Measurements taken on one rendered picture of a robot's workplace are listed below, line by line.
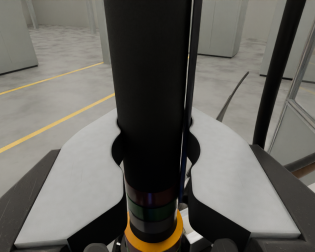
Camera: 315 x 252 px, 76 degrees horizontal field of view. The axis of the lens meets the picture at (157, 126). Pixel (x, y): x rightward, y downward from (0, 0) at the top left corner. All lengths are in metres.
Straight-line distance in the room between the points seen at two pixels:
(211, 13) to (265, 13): 5.21
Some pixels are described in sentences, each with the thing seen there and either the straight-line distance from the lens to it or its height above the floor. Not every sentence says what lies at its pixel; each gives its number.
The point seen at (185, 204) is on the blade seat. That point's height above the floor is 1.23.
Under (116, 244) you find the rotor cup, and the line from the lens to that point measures 0.41.
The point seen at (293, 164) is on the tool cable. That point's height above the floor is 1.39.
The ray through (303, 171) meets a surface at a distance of 0.29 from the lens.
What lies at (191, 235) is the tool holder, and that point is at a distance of 0.19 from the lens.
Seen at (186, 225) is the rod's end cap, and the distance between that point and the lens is 0.19.
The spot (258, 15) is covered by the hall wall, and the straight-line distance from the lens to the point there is 12.24.
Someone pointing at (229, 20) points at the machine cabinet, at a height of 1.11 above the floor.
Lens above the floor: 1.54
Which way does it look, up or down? 31 degrees down
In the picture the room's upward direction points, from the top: straight up
